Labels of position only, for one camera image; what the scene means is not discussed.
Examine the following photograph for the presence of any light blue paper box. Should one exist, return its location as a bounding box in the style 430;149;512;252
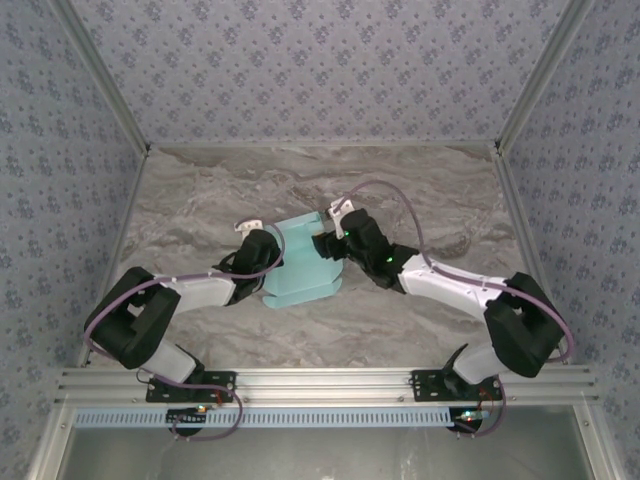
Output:
259;210;344;311

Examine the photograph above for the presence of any small black electronics board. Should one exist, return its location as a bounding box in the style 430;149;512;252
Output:
451;407;490;432
166;404;209;431

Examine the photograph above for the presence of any aluminium mounting beam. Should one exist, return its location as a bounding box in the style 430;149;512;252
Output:
53;366;600;405

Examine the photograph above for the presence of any aluminium lower frame bar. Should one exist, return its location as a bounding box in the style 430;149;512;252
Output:
27;403;76;480
574;403;624;480

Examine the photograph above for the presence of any white slotted cable duct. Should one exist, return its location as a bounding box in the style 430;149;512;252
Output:
73;406;454;430

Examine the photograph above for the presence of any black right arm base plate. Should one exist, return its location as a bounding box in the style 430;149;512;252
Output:
411;369;504;403

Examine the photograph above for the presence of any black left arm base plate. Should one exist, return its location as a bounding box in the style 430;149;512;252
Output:
145;371;237;404

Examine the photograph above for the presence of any aluminium table side rail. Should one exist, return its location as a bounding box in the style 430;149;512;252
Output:
77;147;151;369
492;142;574;366

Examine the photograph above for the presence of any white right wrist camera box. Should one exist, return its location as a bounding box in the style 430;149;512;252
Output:
327;198;357;220

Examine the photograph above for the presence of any grey metal sheet panel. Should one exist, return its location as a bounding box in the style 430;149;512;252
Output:
59;424;599;480

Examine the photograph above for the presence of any aluminium frame post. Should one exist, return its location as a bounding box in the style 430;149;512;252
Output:
49;0;152;154
493;0;596;153

